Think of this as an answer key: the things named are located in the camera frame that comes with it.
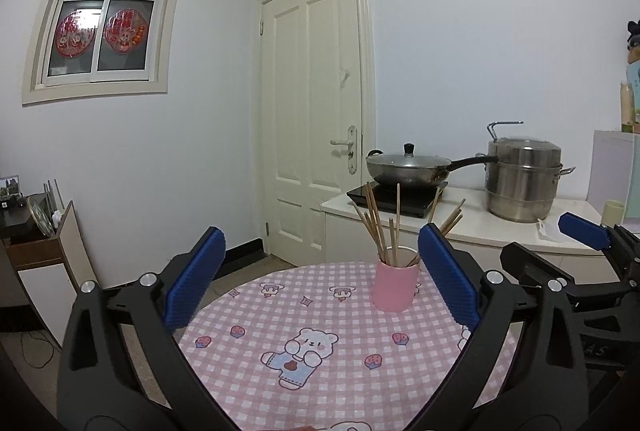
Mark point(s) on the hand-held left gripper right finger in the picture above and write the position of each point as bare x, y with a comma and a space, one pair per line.
450, 281

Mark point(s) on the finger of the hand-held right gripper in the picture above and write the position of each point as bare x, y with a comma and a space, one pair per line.
582, 228
530, 261

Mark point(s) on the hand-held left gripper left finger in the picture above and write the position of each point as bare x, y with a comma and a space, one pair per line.
195, 281

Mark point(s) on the pink cup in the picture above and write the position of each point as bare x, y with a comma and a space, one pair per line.
392, 288

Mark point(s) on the bunch of wooden chopsticks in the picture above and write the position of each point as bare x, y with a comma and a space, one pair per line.
397, 221

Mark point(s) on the pale green cup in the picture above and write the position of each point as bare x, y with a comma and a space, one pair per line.
612, 213

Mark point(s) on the white kitchen cabinet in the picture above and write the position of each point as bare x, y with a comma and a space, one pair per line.
480, 228

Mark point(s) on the white board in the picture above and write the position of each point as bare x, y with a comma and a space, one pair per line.
612, 166

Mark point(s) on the steel steamer pot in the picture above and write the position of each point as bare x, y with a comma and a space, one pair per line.
520, 191

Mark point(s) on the black induction cooktop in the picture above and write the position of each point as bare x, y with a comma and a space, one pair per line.
415, 206

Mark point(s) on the pink checked tablecloth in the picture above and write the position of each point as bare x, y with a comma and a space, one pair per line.
325, 301

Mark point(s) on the cream bottle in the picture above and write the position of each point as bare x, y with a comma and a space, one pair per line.
626, 106

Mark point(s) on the glass wok lid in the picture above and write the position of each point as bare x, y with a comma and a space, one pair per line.
400, 160

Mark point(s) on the beige side cabinet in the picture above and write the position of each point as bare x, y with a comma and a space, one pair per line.
45, 291

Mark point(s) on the grey metal rod rack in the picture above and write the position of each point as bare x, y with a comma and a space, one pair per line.
50, 196

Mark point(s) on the round glass plate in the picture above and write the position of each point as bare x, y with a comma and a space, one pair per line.
39, 216

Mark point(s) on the dark desk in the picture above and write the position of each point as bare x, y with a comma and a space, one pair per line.
15, 223

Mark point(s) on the cream panel door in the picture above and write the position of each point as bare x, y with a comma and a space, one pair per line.
290, 111

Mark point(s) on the dark plush toy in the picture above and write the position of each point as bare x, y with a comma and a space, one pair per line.
634, 36

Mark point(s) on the white door hook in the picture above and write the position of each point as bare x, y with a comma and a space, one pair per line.
344, 76

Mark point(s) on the cream framed window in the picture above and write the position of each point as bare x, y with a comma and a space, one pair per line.
100, 41

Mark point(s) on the red round window decoration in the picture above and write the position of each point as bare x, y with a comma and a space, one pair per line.
125, 31
75, 33

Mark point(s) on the small photo frame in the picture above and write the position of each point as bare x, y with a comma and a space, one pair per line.
10, 186

